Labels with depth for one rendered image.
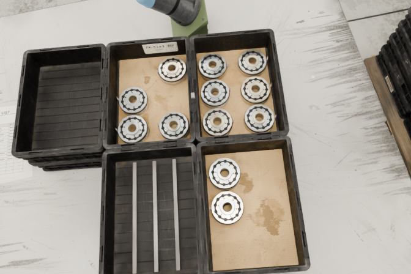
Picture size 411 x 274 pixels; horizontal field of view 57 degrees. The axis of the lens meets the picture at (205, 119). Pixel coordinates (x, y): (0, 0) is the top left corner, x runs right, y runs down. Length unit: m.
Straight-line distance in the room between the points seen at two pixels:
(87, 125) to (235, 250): 0.67
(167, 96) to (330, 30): 0.75
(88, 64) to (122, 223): 0.62
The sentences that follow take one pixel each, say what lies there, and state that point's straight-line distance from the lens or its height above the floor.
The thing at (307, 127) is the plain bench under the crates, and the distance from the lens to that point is 1.48.
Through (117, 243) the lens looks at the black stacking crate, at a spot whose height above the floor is 0.83.
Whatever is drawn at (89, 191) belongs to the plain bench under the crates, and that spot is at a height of 0.70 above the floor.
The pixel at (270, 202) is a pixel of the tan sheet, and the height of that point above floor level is 0.83.
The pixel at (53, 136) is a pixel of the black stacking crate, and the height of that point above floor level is 0.83.
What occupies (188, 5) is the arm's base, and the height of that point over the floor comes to 0.90.
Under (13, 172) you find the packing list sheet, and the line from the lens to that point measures 1.62.
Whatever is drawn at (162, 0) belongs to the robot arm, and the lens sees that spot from 1.45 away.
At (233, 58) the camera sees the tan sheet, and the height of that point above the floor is 0.83.
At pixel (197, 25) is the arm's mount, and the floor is 0.85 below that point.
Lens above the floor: 2.07
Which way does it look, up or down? 69 degrees down
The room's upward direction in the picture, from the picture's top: 9 degrees counter-clockwise
